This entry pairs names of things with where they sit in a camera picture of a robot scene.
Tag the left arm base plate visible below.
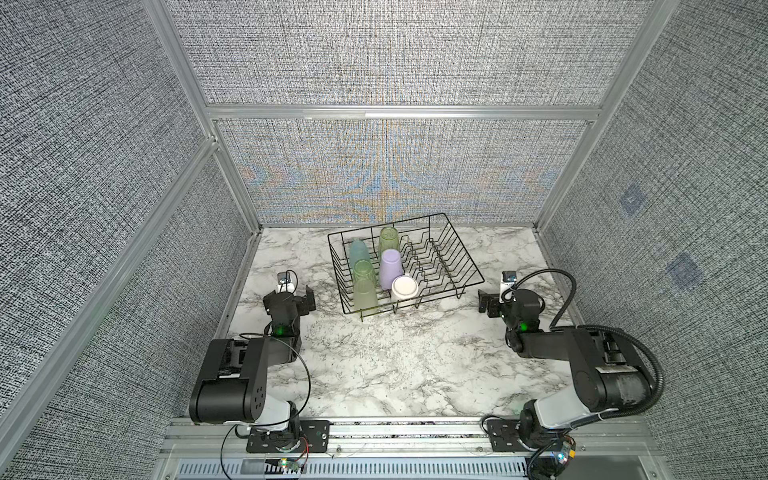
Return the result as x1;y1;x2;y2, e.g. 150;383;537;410
246;420;331;455

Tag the pale green translucent cup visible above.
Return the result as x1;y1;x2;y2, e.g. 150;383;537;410
353;278;379;311

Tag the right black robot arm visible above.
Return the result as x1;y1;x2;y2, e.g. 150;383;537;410
478;289;664;449

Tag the lilac plastic cup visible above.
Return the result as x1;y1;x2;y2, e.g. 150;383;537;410
379;249;404;290

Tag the tall green glass cup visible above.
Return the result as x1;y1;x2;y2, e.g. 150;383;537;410
378;225;400;253

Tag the teal translucent cup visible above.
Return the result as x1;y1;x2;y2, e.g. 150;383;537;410
348;238;371;269

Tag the red and white cup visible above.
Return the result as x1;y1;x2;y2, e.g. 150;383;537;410
391;275;419;301

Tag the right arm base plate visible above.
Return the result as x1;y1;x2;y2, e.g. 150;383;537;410
483;417;535;453

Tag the aluminium front rail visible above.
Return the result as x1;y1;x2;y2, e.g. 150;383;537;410
150;417;673;479

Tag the black wire dish rack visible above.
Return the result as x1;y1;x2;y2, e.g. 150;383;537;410
327;213;484;320

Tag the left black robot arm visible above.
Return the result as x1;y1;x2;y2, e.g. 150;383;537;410
188;287;316;432

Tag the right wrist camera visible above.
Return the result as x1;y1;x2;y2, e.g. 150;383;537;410
499;270;517;304

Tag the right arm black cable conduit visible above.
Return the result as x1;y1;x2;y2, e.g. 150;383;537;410
509;266;665;421

